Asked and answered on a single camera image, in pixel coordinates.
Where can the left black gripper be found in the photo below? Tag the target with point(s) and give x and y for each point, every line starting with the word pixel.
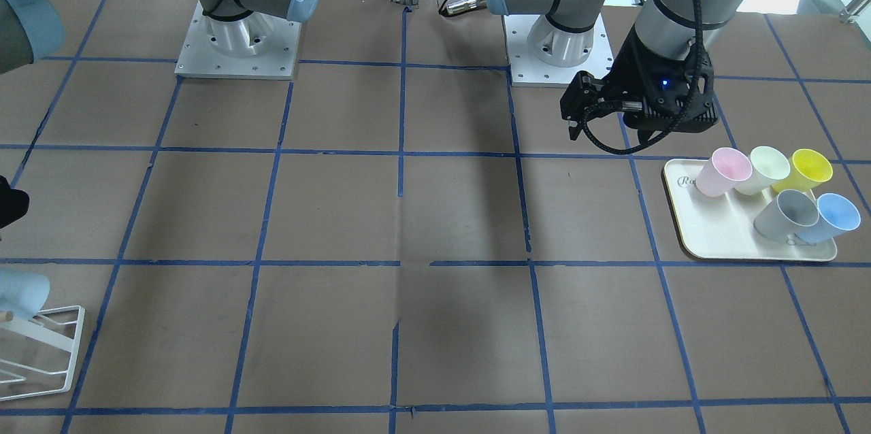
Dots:
pixel 627 72

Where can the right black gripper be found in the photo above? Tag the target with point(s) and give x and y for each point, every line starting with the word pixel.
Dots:
pixel 9 204

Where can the light blue cup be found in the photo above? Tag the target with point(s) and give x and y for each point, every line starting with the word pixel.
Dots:
pixel 23 293
pixel 837 215

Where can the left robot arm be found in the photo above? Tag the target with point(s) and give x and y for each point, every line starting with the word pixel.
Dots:
pixel 668 27

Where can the pink cup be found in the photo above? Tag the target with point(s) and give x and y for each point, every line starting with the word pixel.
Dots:
pixel 725 169

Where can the pale green cup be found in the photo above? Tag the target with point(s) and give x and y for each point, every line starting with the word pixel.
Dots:
pixel 769 166

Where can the yellow cup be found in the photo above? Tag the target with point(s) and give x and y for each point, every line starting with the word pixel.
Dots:
pixel 808 169

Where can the grey cup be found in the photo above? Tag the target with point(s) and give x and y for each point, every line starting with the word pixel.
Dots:
pixel 790 212

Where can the cream plastic tray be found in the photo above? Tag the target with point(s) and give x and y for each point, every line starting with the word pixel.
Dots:
pixel 721 228

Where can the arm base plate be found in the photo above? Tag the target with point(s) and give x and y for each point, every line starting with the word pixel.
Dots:
pixel 544 67
pixel 259 47

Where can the white wire cup rack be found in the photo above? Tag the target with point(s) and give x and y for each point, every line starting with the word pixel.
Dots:
pixel 40 354

